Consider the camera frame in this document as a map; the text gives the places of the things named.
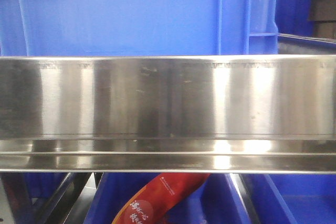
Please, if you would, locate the metal shelving rack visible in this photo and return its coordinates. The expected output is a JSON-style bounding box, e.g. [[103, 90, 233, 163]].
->
[[1, 172, 102, 223]]

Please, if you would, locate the large blue target bin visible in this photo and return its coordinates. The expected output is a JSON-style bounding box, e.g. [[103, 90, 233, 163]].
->
[[1, 0, 278, 56]]

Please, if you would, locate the lower blue bin right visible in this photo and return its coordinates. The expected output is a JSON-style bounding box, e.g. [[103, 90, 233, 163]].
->
[[243, 174, 335, 223]]

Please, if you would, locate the blue bin behind right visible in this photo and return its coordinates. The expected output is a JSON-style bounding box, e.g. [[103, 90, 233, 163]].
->
[[276, 0, 335, 55]]

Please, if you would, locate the brown cardboard item in bin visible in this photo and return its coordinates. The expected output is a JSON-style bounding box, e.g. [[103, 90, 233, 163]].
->
[[309, 0, 335, 39]]

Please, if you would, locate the red printed snack package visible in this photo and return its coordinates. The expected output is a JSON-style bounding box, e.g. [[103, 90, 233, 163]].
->
[[112, 173, 210, 223]]

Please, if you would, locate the stainless steel shelf rail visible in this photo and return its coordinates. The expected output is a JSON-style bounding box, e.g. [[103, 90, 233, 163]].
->
[[1, 55, 335, 174]]

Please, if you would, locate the lower blue bin centre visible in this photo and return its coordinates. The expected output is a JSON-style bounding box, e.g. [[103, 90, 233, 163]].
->
[[84, 173, 251, 223]]

